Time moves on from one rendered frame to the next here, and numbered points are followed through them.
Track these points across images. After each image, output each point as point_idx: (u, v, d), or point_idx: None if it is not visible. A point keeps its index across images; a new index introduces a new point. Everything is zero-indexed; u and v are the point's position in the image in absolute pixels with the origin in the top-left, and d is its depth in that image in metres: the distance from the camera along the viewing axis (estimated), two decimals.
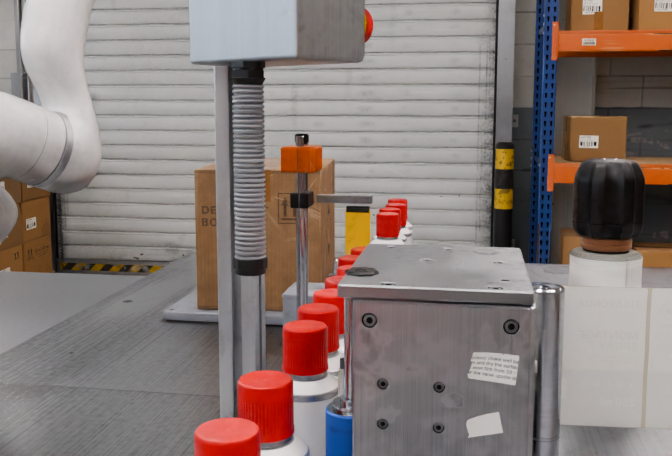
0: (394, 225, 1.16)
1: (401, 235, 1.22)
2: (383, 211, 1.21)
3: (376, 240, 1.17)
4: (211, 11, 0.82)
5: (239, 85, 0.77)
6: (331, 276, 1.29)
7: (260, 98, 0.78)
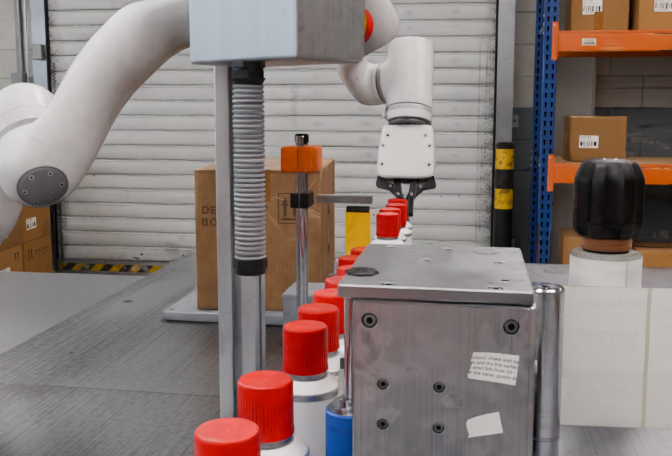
0: (394, 225, 1.16)
1: (401, 235, 1.22)
2: (383, 211, 1.21)
3: (376, 240, 1.17)
4: (211, 11, 0.82)
5: (239, 85, 0.77)
6: (331, 276, 1.29)
7: (260, 98, 0.78)
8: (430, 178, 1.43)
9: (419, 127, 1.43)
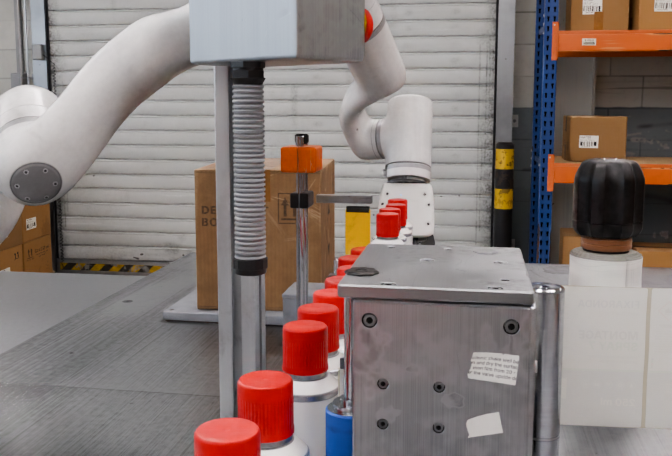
0: (394, 225, 1.16)
1: (401, 235, 1.22)
2: (383, 211, 1.21)
3: (376, 240, 1.17)
4: (211, 11, 0.82)
5: (239, 85, 0.77)
6: (331, 276, 1.29)
7: (260, 98, 0.78)
8: (429, 236, 1.44)
9: (418, 186, 1.44)
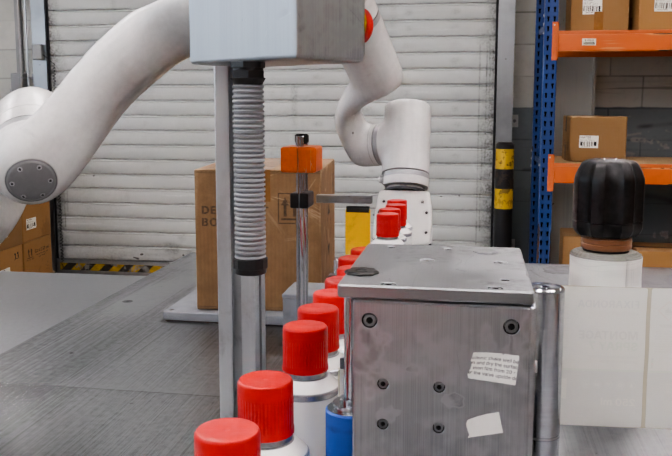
0: (394, 225, 1.16)
1: (401, 235, 1.22)
2: (383, 211, 1.21)
3: (376, 240, 1.17)
4: (211, 11, 0.82)
5: (239, 85, 0.77)
6: (331, 276, 1.29)
7: (260, 98, 0.78)
8: (427, 245, 1.39)
9: (416, 193, 1.40)
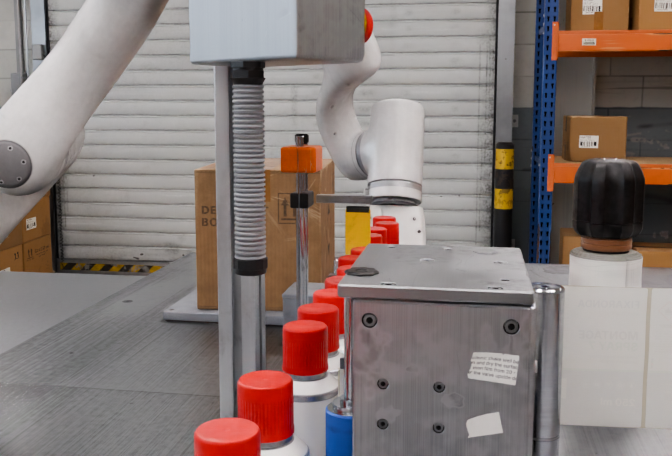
0: None
1: None
2: None
3: None
4: (211, 11, 0.82)
5: (239, 85, 0.77)
6: (331, 276, 1.29)
7: (260, 98, 0.78)
8: None
9: (407, 209, 1.20)
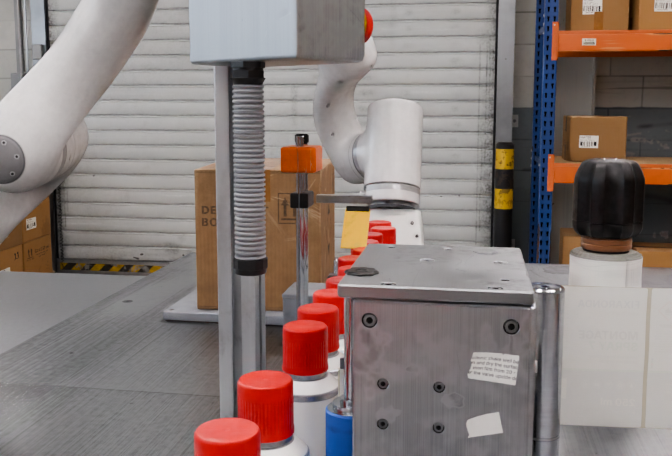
0: None
1: None
2: None
3: None
4: (211, 11, 0.82)
5: (239, 85, 0.77)
6: (331, 276, 1.29)
7: (260, 98, 0.78)
8: None
9: (404, 212, 1.16)
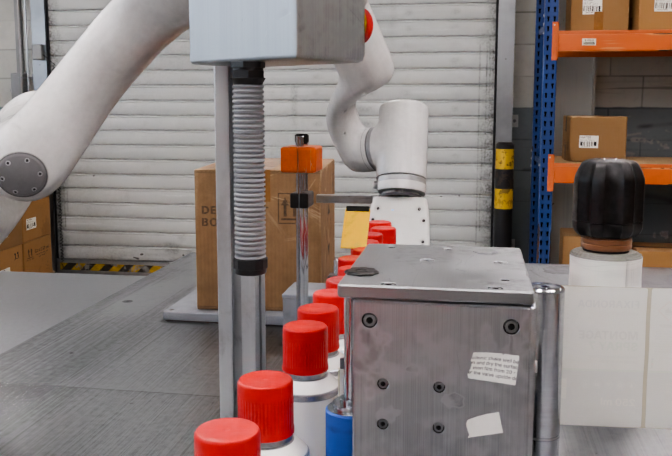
0: None
1: None
2: None
3: None
4: (211, 11, 0.82)
5: (239, 85, 0.77)
6: (331, 276, 1.29)
7: (260, 98, 0.78)
8: None
9: (412, 200, 1.31)
